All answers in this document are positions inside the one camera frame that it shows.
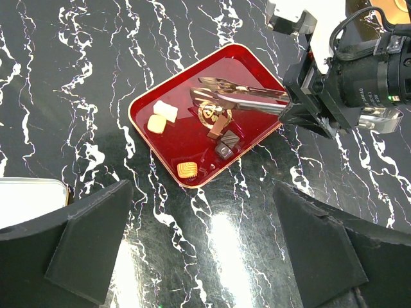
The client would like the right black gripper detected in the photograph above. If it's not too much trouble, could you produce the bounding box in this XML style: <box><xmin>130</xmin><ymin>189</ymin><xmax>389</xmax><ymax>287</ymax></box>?
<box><xmin>283</xmin><ymin>6</ymin><xmax>410</xmax><ymax>128</ymax></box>

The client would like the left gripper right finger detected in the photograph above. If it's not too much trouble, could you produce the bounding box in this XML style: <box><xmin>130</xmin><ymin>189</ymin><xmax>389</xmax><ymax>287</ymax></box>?
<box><xmin>274</xmin><ymin>182</ymin><xmax>410</xmax><ymax>307</ymax></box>

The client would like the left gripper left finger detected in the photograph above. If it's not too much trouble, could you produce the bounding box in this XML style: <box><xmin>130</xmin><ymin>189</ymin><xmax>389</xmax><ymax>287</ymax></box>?
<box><xmin>1</xmin><ymin>180</ymin><xmax>133</xmax><ymax>307</ymax></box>

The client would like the brown bar chocolate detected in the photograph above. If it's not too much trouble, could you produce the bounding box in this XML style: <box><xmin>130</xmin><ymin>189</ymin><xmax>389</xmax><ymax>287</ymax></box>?
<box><xmin>207</xmin><ymin>115</ymin><xmax>228</xmax><ymax>139</ymax></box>

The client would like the white square chocolate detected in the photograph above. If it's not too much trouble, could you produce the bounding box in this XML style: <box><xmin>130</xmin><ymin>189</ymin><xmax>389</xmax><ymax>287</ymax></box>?
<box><xmin>153</xmin><ymin>100</ymin><xmax>178</xmax><ymax>123</ymax></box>

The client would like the gold chocolate box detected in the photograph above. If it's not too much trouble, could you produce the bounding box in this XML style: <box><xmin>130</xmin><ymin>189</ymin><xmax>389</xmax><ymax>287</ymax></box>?
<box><xmin>369</xmin><ymin>0</ymin><xmax>410</xmax><ymax>24</ymax></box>

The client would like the orange swirl chocolate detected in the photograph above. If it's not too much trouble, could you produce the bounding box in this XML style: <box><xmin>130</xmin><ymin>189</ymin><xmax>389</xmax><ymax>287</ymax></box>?
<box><xmin>177</xmin><ymin>162</ymin><xmax>198</xmax><ymax>178</ymax></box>

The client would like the dark striped chocolate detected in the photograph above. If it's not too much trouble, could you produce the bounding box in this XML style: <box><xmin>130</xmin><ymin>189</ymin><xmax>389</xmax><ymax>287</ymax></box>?
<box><xmin>220</xmin><ymin>130</ymin><xmax>240</xmax><ymax>149</ymax></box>

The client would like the dark square chocolate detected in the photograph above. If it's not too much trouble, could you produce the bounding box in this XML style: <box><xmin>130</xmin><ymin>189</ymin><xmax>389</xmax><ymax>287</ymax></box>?
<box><xmin>214</xmin><ymin>142</ymin><xmax>234</xmax><ymax>160</ymax></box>

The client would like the caramel square chocolate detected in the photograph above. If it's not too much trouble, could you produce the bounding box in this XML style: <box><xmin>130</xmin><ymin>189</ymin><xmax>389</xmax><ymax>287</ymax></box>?
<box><xmin>147</xmin><ymin>114</ymin><xmax>167</xmax><ymax>134</ymax></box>

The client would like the red rectangular tray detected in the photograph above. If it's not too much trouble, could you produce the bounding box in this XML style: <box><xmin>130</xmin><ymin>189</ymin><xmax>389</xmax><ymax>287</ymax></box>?
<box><xmin>128</xmin><ymin>44</ymin><xmax>283</xmax><ymax>188</ymax></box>

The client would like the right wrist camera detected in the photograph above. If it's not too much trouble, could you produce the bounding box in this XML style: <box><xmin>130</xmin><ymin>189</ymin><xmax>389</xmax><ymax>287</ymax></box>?
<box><xmin>266</xmin><ymin>0</ymin><xmax>346</xmax><ymax>74</ymax></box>

